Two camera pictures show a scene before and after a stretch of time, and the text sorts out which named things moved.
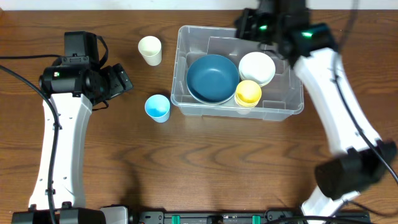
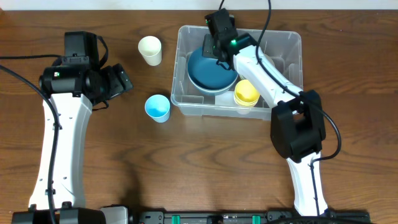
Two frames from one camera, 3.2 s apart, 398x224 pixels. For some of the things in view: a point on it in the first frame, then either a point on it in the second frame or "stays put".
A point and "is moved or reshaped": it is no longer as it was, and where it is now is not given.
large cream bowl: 219,102 -> 214,93
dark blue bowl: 212,78 is moved or reshaped
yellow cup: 248,93 stays put
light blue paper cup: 157,106 stays put
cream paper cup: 150,47 stays put
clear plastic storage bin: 216,74 stays put
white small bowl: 257,67 is moved or reshaped
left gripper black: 118,80 stays put
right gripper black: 245,25 -> 210,45
